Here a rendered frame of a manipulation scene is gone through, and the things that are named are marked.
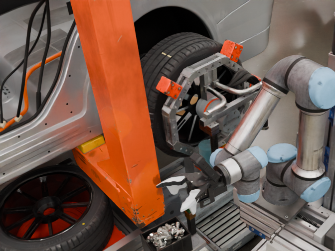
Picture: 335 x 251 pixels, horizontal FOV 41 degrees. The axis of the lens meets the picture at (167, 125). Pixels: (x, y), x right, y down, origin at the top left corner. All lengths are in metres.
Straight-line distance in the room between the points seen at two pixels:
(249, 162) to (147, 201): 0.84
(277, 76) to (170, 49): 0.89
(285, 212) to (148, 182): 0.63
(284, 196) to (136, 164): 0.64
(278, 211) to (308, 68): 0.65
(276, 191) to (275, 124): 1.86
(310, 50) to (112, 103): 3.27
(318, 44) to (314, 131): 3.38
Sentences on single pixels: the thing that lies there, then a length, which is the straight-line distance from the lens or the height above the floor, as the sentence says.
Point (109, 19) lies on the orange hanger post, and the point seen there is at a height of 1.58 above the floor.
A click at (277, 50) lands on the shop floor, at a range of 4.76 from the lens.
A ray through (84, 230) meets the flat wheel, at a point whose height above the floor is 0.50.
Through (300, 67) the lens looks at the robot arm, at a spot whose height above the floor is 1.46.
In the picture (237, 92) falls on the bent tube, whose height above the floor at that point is 1.01.
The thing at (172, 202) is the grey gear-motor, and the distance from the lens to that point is 2.52.
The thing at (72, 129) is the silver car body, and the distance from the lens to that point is 2.37.
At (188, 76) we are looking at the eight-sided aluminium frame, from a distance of 2.16.
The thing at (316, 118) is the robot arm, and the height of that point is 1.30.
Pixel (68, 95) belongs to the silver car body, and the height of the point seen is 1.04.
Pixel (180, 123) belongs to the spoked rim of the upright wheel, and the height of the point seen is 0.78.
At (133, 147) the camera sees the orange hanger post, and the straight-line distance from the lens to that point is 1.92.
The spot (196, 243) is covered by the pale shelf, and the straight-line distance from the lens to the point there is 2.23.
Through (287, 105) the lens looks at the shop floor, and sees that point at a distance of 3.90.
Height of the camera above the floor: 2.18
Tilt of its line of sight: 36 degrees down
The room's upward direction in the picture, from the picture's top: 8 degrees counter-clockwise
